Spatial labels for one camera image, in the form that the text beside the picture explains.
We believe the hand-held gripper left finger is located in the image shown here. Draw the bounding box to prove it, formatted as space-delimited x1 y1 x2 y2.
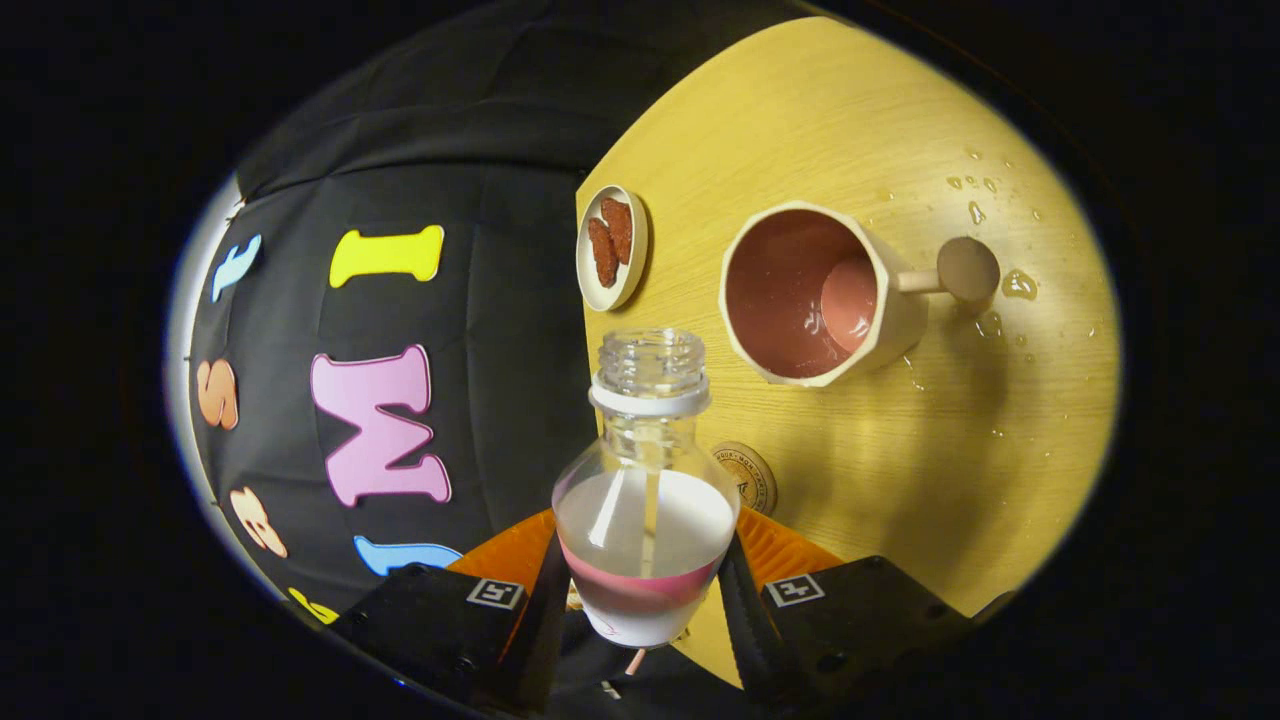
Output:
330 508 572 716

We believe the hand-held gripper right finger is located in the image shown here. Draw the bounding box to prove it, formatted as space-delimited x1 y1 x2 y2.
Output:
718 505 976 711

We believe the clear juice bottle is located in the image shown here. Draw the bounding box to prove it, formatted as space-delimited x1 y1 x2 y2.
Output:
552 328 742 649

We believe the round brown coaster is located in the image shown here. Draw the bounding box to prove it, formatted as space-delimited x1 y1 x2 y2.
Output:
711 441 778 517

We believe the beige cup pink inside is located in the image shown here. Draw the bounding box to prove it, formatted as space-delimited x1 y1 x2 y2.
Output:
719 200 1001 388

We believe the wooden table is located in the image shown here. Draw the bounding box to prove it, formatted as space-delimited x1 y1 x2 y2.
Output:
575 15 1123 691

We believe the round white plate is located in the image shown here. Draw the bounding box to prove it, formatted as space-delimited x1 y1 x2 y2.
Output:
576 185 649 313

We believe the red-brown meat piece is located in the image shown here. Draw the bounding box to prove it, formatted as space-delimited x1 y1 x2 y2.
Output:
587 218 618 288
600 198 634 265

